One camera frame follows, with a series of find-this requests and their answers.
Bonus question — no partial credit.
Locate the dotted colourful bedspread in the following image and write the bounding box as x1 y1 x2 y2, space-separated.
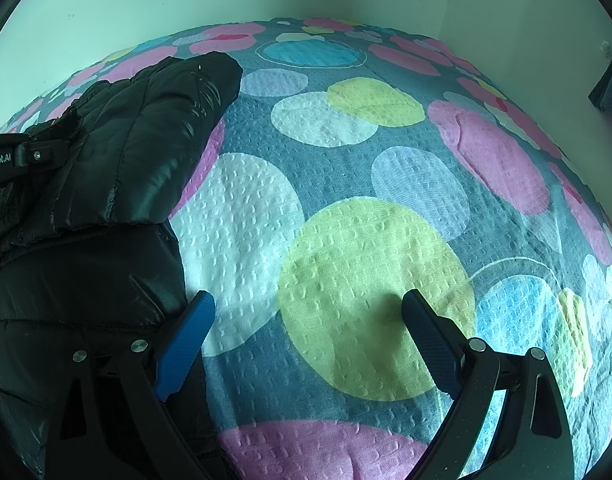
0 17 612 480

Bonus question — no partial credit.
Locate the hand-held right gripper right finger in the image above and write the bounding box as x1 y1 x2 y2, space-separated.
402 289 574 480

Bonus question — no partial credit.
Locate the black puffer jacket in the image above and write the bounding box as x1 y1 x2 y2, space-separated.
0 51 244 480

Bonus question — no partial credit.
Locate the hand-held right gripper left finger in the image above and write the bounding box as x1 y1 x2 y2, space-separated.
33 290 237 480

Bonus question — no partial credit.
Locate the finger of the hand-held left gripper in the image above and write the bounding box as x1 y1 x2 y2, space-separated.
0 139 71 197

